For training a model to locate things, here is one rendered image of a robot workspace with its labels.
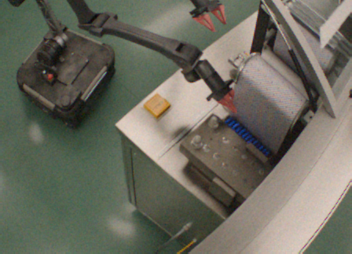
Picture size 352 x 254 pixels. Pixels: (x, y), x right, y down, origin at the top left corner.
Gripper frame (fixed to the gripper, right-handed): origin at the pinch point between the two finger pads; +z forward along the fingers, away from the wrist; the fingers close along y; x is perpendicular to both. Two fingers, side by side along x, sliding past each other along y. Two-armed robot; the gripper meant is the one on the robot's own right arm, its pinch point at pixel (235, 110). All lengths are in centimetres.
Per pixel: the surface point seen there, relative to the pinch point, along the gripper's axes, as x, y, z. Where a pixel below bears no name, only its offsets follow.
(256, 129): 5.2, 0.3, 8.9
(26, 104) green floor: -156, 32, -61
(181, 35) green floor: -137, -79, -26
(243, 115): 2.9, 0.2, 2.5
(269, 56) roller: 13.8, -18.1, -8.0
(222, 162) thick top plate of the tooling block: 0.2, 15.4, 9.7
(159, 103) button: -25.3, 9.2, -14.8
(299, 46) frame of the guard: 71, 14, -17
